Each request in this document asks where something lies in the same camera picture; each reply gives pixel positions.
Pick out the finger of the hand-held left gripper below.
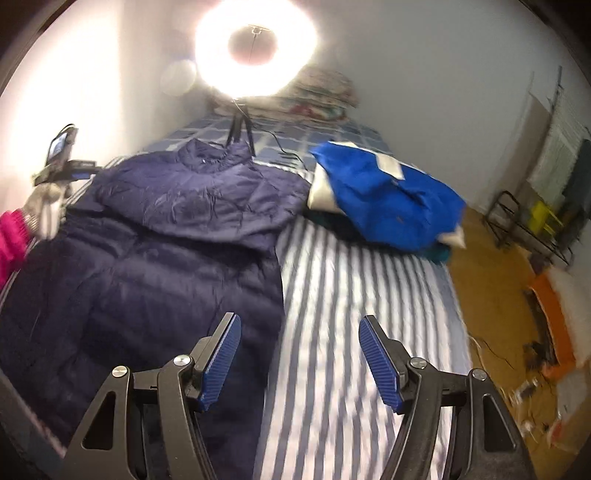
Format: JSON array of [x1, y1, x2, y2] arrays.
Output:
[[69, 159, 100, 182]]

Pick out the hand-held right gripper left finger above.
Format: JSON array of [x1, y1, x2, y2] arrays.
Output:
[[62, 312, 242, 480]]

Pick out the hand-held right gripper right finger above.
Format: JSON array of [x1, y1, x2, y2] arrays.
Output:
[[359, 315, 539, 480]]

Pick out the dark navy duvet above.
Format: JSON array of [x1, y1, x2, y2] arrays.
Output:
[[0, 138, 313, 480]]

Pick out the black clothes rack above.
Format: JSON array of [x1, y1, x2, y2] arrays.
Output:
[[484, 65, 591, 269]]

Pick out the dark hanging clothes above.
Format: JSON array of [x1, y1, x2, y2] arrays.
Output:
[[560, 138, 591, 245]]

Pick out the person's left hand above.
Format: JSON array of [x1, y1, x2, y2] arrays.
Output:
[[22, 181, 68, 241]]

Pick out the striped blanket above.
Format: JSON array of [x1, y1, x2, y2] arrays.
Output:
[[0, 203, 474, 480]]

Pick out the blue and white jacket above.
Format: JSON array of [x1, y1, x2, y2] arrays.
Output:
[[307, 141, 467, 250]]

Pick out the black tripod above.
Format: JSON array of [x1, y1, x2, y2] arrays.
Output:
[[225, 97, 257, 158]]

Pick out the small bed with orange skirt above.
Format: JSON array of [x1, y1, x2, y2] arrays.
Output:
[[527, 267, 591, 371]]

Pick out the blue checkered bed sheet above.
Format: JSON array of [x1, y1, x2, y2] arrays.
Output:
[[137, 113, 385, 172]]

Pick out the yellow box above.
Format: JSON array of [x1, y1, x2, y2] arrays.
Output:
[[529, 200, 563, 234]]

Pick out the folded floral quilts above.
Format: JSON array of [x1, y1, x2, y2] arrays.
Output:
[[210, 65, 360, 124]]

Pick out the striped hanging towel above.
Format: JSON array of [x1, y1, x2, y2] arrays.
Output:
[[531, 121, 580, 197]]

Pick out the beige board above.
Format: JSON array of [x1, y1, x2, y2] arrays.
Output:
[[525, 93, 554, 182]]

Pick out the ring light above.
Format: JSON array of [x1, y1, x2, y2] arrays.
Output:
[[194, 0, 320, 100]]

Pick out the black power cable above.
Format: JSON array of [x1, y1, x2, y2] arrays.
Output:
[[259, 130, 306, 171]]

